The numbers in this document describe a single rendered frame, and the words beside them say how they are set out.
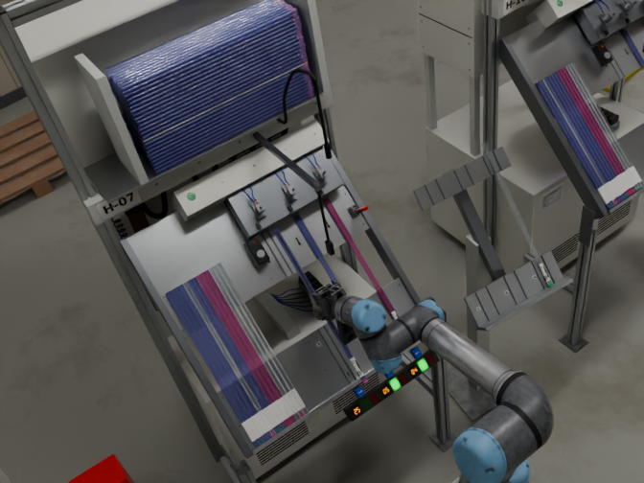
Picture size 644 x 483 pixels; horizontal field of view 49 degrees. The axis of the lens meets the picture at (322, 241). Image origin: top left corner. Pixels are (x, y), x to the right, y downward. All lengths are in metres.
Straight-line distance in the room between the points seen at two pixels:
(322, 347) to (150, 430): 1.21
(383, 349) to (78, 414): 1.90
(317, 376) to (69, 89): 1.05
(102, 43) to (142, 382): 1.78
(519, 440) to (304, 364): 0.81
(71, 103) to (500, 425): 1.32
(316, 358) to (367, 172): 2.04
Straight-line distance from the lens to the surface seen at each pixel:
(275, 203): 2.09
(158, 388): 3.25
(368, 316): 1.67
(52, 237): 4.27
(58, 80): 1.95
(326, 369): 2.13
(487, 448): 1.49
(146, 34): 1.98
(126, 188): 1.93
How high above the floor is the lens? 2.48
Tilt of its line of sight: 43 degrees down
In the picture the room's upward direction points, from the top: 12 degrees counter-clockwise
